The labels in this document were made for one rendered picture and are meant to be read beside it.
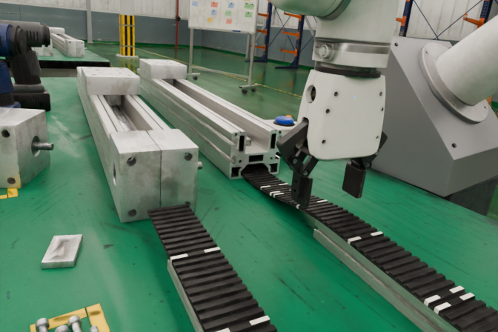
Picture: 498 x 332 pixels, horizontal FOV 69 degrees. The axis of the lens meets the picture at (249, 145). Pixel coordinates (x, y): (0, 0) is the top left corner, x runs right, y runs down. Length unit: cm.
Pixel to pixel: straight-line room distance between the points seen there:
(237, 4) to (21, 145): 587
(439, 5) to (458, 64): 833
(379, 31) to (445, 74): 40
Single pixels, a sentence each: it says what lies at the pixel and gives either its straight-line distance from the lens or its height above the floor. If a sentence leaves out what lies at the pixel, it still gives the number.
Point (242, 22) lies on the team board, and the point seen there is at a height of 112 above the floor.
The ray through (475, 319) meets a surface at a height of 81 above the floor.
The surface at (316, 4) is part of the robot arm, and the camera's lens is 38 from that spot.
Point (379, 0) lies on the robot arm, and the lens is 41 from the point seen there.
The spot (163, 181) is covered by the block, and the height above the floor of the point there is 83.
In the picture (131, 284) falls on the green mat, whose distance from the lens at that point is 40.
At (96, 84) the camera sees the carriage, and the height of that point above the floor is 89.
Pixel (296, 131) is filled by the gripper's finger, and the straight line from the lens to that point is 42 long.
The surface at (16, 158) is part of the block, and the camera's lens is 61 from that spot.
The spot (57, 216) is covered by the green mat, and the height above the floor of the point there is 78.
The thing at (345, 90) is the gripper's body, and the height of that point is 97.
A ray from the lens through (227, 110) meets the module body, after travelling 79.
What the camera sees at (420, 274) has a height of 81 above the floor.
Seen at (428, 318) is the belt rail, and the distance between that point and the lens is 40.
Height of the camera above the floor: 103
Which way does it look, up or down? 18 degrees down
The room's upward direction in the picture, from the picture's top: 5 degrees clockwise
